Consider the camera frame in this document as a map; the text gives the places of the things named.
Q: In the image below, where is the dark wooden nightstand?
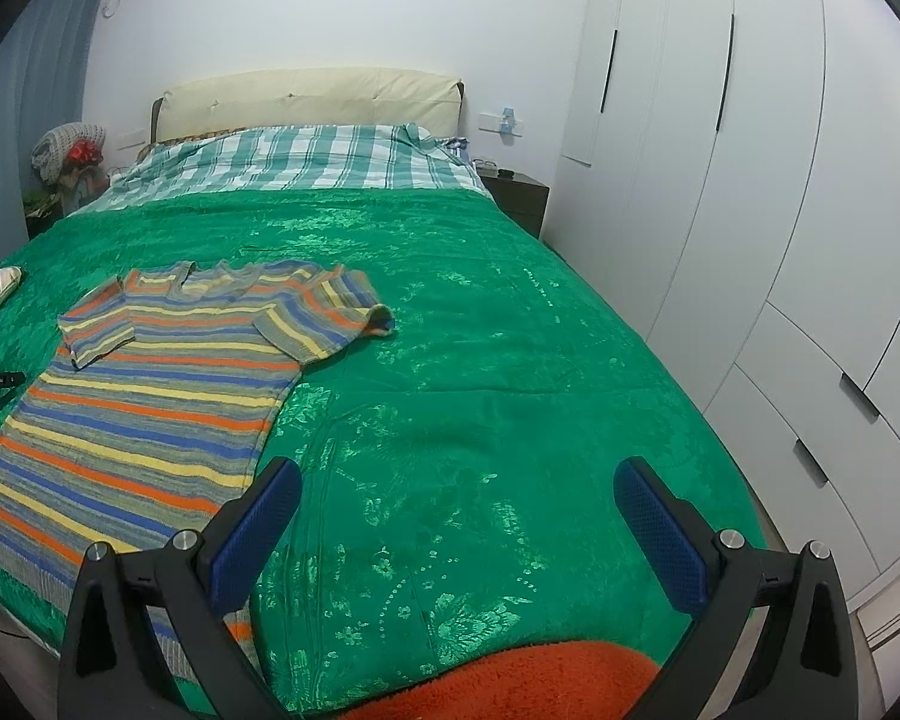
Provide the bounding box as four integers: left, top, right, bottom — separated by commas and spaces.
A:
478, 169, 549, 238

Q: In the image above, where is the white wardrobe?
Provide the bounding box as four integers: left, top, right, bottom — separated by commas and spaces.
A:
544, 0, 900, 649

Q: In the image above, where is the teal plaid sheet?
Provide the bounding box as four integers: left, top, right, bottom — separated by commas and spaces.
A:
84, 124, 487, 213

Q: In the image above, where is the cream padded headboard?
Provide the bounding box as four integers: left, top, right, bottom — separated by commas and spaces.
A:
151, 67, 464, 143

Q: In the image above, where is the blue curtain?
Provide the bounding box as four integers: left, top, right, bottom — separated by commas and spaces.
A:
0, 0, 100, 260

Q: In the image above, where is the pile of clothes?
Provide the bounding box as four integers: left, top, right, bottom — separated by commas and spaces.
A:
23, 122, 110, 218

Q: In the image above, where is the wall socket with blue plug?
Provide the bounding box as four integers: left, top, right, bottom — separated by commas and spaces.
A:
478, 107, 523, 143

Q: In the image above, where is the orange fuzzy blanket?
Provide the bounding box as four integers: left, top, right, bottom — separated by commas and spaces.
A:
344, 640, 658, 720

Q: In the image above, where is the green floral bedspread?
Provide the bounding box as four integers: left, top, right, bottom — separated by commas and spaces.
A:
0, 188, 761, 717

